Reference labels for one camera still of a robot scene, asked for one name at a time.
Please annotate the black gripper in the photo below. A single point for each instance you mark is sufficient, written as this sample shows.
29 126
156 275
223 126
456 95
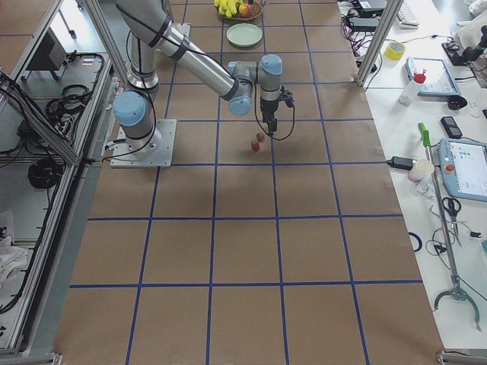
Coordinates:
268 109

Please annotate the strawberry two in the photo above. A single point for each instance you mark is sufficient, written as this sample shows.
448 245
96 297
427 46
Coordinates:
260 137

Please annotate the strawberry one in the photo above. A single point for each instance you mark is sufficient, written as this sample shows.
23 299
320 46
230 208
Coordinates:
255 145

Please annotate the light green plate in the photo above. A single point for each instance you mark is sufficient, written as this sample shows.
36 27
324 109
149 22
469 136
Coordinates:
244 35

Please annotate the red apple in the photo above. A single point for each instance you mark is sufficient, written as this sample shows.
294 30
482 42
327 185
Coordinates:
245 10

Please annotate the wicker basket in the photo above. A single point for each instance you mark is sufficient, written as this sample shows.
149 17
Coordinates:
257 10

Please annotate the banana bunch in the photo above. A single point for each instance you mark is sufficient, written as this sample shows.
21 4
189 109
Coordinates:
227 8

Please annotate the black power adapter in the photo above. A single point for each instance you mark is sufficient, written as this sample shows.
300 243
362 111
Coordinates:
401 163

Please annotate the white bottle red cap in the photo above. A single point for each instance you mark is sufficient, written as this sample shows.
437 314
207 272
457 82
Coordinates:
412 89

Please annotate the yellow tape roll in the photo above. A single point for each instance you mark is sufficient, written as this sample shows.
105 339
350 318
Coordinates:
394 50

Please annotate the white paper cup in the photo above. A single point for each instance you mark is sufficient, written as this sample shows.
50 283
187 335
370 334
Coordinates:
420 170

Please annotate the teach pendant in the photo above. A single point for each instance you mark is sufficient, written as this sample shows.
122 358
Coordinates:
463 168
439 80

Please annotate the scissors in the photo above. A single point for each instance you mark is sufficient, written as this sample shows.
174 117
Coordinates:
452 206

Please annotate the long reacher grabber tool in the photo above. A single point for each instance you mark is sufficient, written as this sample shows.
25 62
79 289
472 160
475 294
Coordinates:
456 292

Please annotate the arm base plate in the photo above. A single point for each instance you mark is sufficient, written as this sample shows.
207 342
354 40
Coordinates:
158 152

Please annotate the aluminium frame post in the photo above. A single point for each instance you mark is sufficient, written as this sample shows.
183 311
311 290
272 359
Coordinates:
386 22

